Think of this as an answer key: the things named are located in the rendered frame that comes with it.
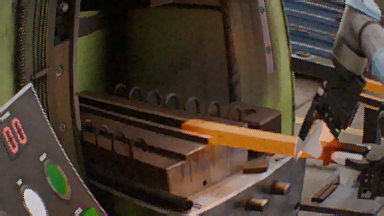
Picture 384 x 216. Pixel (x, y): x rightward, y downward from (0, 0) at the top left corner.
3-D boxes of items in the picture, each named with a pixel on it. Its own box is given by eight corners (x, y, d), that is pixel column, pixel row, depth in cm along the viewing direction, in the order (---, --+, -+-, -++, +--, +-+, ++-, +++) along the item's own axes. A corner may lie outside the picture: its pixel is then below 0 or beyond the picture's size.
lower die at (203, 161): (247, 165, 130) (247, 118, 127) (170, 203, 116) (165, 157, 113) (88, 123, 156) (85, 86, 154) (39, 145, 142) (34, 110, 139)
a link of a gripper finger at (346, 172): (322, 186, 104) (356, 189, 99) (326, 155, 102) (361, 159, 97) (329, 179, 107) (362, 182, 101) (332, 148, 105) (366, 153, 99)
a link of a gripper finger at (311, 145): (303, 180, 106) (329, 135, 101) (283, 160, 108) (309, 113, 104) (311, 174, 108) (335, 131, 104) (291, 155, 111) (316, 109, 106)
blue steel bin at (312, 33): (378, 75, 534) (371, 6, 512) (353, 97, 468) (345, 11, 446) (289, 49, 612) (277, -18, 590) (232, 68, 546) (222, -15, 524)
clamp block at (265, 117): (282, 142, 139) (283, 110, 137) (259, 158, 133) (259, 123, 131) (236, 134, 146) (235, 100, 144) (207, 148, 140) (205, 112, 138)
